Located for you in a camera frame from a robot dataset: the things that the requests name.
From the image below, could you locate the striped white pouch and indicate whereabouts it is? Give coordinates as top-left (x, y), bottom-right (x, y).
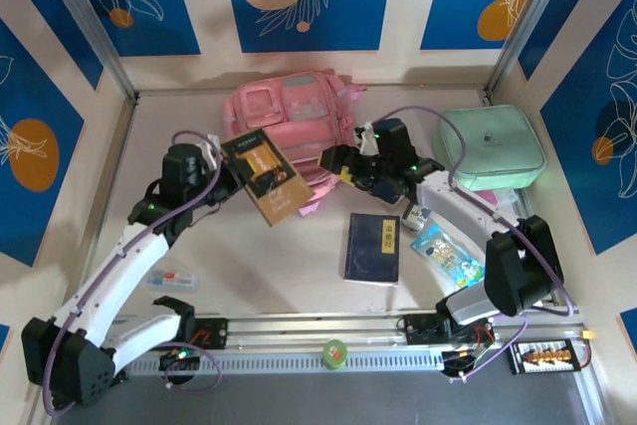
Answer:
top-left (401, 199), bottom-right (435, 233)

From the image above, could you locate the pink student backpack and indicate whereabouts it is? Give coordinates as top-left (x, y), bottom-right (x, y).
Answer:
top-left (222, 71), bottom-right (368, 218)

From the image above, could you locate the brown gold book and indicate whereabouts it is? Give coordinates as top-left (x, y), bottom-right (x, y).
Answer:
top-left (220, 127), bottom-right (315, 228)

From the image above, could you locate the dark blue book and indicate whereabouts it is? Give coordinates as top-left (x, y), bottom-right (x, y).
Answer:
top-left (339, 211), bottom-right (402, 288)

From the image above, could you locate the clear plastic pen box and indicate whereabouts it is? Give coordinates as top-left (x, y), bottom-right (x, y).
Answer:
top-left (146, 269), bottom-right (203, 294)

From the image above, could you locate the mint green zip case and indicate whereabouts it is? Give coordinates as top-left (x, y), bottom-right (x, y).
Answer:
top-left (431, 105), bottom-right (548, 193)

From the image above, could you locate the light blue snack pouch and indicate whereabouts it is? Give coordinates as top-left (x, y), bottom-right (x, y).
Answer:
top-left (409, 222), bottom-right (488, 290)

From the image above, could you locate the pink eraser in clear box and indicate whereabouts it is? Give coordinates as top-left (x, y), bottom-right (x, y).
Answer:
top-left (480, 188), bottom-right (520, 208)

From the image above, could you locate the green tape roll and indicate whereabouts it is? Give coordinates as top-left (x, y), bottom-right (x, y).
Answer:
top-left (321, 338), bottom-right (348, 372)

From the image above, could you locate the black power distribution board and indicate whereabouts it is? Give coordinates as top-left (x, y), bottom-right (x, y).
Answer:
top-left (506, 338), bottom-right (581, 376)

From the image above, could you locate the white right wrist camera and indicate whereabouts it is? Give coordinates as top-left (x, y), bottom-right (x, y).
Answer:
top-left (353, 121), bottom-right (380, 156)

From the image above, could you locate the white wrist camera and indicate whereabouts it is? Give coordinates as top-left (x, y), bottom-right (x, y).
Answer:
top-left (201, 132), bottom-right (224, 167)
top-left (353, 121), bottom-right (380, 156)

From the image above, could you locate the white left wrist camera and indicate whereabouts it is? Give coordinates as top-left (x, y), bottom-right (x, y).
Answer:
top-left (201, 132), bottom-right (224, 167)

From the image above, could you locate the aluminium extrusion rail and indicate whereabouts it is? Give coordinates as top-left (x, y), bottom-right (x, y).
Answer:
top-left (117, 312), bottom-right (586, 352)

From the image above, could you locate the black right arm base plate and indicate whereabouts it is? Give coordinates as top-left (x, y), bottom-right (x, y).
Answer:
top-left (404, 314), bottom-right (495, 347)

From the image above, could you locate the aluminium frame post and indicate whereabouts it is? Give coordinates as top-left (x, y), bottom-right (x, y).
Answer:
top-left (35, 0), bottom-right (139, 103)
top-left (483, 0), bottom-right (588, 104)

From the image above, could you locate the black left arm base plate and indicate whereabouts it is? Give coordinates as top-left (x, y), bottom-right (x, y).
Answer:
top-left (190, 317), bottom-right (231, 349)

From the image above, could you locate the slotted grey cable duct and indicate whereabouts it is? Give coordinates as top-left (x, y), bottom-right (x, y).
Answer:
top-left (125, 349), bottom-right (515, 376)

